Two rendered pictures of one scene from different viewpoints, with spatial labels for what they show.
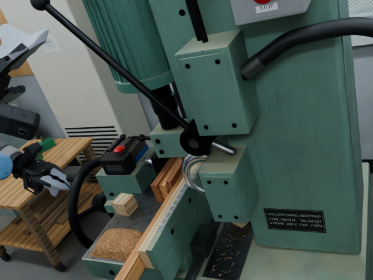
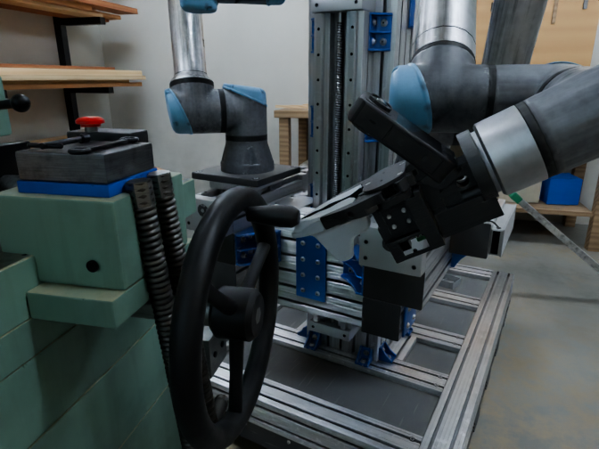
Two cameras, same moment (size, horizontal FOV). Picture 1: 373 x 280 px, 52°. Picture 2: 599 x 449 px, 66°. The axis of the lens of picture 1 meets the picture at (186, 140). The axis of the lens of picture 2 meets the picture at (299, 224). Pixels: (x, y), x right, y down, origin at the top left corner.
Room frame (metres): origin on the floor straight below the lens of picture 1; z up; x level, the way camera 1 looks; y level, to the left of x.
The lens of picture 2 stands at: (1.48, 0.22, 1.07)
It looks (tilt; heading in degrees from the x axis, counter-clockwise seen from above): 18 degrees down; 160
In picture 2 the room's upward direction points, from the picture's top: straight up
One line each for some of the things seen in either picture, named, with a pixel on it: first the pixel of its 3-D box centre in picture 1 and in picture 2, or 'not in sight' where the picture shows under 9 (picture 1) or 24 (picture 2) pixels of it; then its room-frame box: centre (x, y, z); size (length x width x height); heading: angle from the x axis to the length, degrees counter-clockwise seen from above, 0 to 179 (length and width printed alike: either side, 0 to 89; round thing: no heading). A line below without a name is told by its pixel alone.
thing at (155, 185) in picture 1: (170, 173); not in sight; (0.87, 0.07, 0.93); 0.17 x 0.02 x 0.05; 148
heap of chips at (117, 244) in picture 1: (117, 240); not in sight; (0.69, 0.22, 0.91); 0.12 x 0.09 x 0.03; 58
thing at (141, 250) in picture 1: (198, 170); not in sight; (0.84, 0.00, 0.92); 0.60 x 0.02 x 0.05; 148
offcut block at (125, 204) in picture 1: (125, 204); not in sight; (0.81, 0.20, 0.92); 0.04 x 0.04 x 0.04; 49
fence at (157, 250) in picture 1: (204, 169); not in sight; (0.83, -0.02, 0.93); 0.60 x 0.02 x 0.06; 148
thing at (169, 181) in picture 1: (186, 166); not in sight; (0.87, 0.02, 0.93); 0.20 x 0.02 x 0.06; 148
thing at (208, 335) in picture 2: not in sight; (190, 344); (0.69, 0.28, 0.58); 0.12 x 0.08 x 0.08; 58
